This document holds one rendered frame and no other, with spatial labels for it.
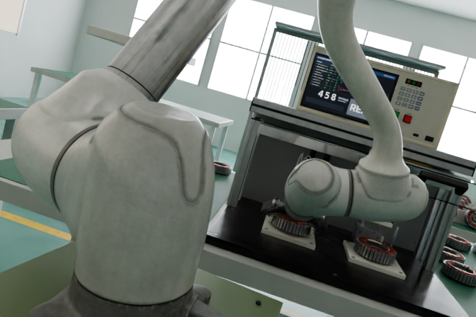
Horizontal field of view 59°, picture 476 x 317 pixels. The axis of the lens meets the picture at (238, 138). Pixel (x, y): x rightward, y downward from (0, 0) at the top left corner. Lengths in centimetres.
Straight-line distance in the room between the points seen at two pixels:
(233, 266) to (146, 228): 55
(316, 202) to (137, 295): 44
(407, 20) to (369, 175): 711
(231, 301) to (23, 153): 37
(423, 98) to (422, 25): 663
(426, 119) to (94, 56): 764
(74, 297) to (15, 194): 64
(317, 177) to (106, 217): 46
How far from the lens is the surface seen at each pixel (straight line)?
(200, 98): 780
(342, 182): 88
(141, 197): 47
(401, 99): 135
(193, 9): 73
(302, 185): 83
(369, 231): 138
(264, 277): 100
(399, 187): 90
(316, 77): 132
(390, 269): 123
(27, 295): 64
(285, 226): 118
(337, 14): 81
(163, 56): 69
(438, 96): 137
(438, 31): 803
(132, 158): 47
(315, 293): 101
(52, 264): 71
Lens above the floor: 112
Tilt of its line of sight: 6 degrees down
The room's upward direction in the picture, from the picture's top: 16 degrees clockwise
